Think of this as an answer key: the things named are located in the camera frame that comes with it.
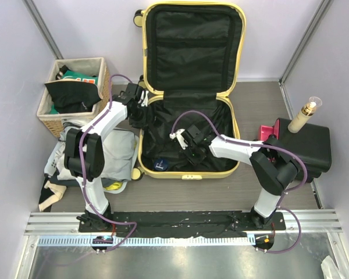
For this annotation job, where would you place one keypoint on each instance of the aluminium rail frame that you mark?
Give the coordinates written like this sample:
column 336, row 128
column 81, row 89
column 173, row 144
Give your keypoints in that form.
column 314, row 220

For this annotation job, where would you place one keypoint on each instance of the black storage box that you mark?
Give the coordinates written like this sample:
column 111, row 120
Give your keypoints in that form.
column 311, row 144

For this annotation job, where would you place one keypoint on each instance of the white perforated plastic basket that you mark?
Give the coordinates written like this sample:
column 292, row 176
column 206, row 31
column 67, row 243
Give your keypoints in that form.
column 128, row 177

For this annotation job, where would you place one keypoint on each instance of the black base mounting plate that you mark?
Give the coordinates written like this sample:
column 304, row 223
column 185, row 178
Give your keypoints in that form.
column 208, row 224

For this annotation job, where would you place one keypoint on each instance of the pink drawer tray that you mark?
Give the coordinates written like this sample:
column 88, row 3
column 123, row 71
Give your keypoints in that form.
column 265, row 131

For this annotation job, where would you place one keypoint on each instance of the dark blue round jar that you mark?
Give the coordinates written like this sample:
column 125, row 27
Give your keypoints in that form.
column 161, row 164

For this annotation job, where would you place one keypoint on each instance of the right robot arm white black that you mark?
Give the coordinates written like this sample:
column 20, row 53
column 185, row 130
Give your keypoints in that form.
column 274, row 167

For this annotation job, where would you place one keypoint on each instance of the yellow hard-shell suitcase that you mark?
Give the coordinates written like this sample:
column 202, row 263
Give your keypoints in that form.
column 191, row 56

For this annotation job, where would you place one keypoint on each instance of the crumpled white plastic sheet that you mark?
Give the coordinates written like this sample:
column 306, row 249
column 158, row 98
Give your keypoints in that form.
column 330, row 270

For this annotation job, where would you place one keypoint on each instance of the white slotted cable duct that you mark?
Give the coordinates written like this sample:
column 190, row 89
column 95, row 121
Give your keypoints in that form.
column 104, row 241

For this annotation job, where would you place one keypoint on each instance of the light grey garment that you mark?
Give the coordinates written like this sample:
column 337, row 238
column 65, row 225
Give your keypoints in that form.
column 119, row 154

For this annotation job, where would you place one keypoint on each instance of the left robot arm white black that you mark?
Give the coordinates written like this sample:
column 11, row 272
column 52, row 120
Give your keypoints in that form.
column 84, row 154

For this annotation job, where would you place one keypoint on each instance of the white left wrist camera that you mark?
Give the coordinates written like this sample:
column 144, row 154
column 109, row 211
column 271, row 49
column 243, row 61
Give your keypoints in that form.
column 143, row 102

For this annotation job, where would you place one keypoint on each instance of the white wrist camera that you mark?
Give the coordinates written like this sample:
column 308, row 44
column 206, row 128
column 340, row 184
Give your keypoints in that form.
column 179, row 137
column 143, row 102

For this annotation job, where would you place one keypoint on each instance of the dark folded garment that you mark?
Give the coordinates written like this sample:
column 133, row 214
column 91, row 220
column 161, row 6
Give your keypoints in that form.
column 107, row 182

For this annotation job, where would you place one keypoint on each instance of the black garment in basket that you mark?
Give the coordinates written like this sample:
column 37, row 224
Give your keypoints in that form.
column 72, row 96

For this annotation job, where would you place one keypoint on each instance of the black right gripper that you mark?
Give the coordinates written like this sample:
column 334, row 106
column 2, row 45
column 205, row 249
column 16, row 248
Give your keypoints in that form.
column 195, row 160

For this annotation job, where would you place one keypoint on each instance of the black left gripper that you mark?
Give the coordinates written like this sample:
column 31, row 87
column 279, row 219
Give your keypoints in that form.
column 142, row 124

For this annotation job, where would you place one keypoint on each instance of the yellow-green garment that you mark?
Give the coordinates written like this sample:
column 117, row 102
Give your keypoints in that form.
column 114, row 186

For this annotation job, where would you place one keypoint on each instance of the green printed garment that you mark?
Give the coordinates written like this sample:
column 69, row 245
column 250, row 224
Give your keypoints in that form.
column 72, row 75

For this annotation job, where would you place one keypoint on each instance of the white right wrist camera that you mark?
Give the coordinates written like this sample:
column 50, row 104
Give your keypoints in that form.
column 179, row 137

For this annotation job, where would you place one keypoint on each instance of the beige cosmetic bottle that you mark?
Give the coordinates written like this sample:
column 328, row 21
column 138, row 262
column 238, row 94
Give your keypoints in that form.
column 306, row 112

